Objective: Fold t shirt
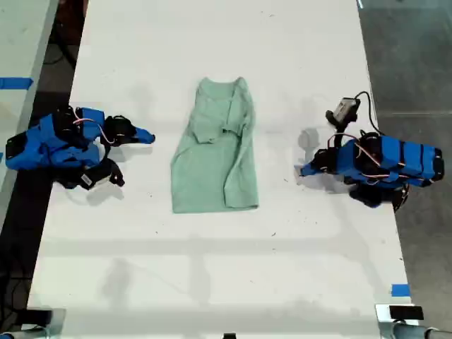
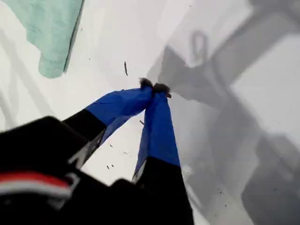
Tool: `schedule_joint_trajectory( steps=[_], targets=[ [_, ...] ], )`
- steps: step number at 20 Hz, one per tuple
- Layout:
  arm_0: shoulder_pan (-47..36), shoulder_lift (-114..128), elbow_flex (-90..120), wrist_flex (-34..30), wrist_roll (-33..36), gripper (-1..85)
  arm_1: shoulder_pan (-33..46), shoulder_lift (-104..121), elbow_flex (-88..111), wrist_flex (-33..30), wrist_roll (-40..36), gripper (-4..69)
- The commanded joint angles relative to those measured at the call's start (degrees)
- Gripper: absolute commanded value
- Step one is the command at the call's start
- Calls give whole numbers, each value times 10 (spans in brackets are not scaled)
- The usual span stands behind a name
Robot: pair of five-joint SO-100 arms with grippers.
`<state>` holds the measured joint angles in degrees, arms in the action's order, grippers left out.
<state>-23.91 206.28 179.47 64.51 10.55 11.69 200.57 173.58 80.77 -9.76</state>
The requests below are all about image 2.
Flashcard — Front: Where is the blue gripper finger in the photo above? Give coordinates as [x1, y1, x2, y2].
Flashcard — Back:
[132, 82, 195, 225]
[62, 78, 155, 168]

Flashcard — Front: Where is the pale green T-shirt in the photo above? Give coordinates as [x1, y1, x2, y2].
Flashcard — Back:
[3, 0, 85, 79]

